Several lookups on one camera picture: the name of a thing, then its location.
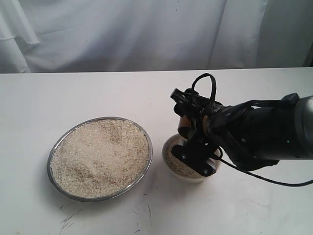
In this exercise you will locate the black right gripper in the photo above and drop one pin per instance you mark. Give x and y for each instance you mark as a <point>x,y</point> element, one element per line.
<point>198,152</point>

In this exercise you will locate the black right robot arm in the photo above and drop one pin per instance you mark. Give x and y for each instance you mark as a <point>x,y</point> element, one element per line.
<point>253,134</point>

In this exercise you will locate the small white ceramic bowl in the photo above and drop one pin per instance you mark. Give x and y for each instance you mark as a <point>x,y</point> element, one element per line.
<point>171,171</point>

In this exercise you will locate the rice in white bowl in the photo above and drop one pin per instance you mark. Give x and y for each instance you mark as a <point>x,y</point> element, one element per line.
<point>176,166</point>

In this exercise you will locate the metal plate of rice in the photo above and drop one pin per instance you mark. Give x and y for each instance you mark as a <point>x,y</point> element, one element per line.
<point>52,169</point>

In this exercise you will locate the rice in steel bowl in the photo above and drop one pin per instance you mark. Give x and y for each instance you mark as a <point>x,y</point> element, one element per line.
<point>100,156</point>

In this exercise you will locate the white backdrop curtain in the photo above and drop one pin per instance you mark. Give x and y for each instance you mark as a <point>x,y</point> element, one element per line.
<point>153,35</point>

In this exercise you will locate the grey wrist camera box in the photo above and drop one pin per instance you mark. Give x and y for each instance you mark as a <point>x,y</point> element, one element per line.
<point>187,98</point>

